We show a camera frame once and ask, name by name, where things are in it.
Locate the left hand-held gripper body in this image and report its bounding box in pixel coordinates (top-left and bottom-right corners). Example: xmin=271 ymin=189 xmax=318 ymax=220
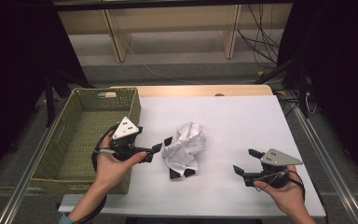
xmin=109 ymin=116 xmax=145 ymax=161

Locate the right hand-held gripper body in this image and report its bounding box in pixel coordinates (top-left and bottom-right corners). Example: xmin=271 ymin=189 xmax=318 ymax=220
xmin=242 ymin=147 xmax=304 ymax=189

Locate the white and black cloth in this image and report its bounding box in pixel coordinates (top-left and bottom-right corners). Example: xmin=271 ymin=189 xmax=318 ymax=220
xmin=161 ymin=121 xmax=207 ymax=180

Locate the green woven basket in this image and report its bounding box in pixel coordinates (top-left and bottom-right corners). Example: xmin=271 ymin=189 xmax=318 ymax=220
xmin=30 ymin=87 xmax=142 ymax=196

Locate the person's right hand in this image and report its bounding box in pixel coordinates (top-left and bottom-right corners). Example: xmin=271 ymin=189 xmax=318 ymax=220
xmin=253 ymin=165 xmax=308 ymax=216

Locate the person's left hand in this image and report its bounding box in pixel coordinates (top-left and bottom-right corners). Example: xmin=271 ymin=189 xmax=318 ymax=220
xmin=92 ymin=130 xmax=148 ymax=196

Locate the white table mat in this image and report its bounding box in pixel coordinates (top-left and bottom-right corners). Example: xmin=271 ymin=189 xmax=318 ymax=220
xmin=58 ymin=94 xmax=326 ymax=218

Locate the black metal stand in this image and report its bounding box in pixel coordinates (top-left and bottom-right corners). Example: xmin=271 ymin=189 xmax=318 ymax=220
xmin=42 ymin=67 xmax=96 ymax=128
xmin=254 ymin=55 xmax=312 ymax=119

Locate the black curtain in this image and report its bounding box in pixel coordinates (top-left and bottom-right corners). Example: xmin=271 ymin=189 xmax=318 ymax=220
xmin=276 ymin=0 xmax=358 ymax=190
xmin=0 ymin=0 xmax=90 ymax=188

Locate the light wooden shelf unit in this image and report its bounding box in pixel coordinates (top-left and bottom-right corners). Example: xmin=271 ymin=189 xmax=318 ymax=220
xmin=52 ymin=0 xmax=294 ymax=63

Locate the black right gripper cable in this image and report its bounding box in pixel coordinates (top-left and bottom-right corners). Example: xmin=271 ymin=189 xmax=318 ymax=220
xmin=286 ymin=169 xmax=306 ymax=202

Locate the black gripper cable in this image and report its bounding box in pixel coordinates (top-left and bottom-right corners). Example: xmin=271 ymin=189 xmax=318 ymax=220
xmin=74 ymin=123 xmax=119 ymax=224
xmin=286 ymin=169 xmax=306 ymax=202

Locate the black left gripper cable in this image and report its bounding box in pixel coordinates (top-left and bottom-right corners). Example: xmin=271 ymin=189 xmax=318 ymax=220
xmin=74 ymin=123 xmax=119 ymax=224

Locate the metal floor rail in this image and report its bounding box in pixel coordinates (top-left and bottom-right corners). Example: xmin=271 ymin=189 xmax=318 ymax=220
xmin=0 ymin=118 xmax=64 ymax=224
xmin=292 ymin=104 xmax=358 ymax=224

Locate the white floor cable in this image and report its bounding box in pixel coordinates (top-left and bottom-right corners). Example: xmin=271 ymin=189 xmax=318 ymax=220
xmin=117 ymin=29 xmax=262 ymax=87

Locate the bundle of black cables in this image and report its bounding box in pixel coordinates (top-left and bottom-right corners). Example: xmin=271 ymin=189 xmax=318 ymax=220
xmin=237 ymin=3 xmax=286 ymax=70

